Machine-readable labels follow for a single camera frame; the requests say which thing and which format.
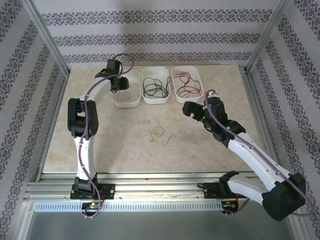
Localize white plastic tray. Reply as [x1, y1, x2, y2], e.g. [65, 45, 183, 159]
[141, 66, 172, 105]
[111, 69, 141, 109]
[171, 65, 205, 104]

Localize aluminium mounting rails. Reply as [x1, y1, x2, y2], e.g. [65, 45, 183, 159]
[26, 171, 293, 201]

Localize grey metal sheet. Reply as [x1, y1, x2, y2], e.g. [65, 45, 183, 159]
[18, 211, 305, 240]

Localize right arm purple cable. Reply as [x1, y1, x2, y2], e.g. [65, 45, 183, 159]
[204, 89, 315, 218]

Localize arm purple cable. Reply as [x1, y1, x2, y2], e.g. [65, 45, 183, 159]
[204, 89, 315, 218]
[78, 53, 135, 220]

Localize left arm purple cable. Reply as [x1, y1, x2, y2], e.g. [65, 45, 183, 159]
[78, 53, 135, 220]

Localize aluminium side rail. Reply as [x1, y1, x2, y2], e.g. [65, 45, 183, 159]
[238, 65, 285, 180]
[36, 72, 71, 182]

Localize aluminium frame post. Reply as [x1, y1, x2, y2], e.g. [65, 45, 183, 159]
[21, 0, 70, 77]
[246, 0, 297, 73]

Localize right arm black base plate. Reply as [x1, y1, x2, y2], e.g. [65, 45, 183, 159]
[202, 182, 248, 200]

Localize slotted white cable duct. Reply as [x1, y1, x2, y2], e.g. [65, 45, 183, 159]
[33, 200, 224, 213]

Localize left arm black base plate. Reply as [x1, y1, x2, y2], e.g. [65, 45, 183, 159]
[70, 183, 116, 200]

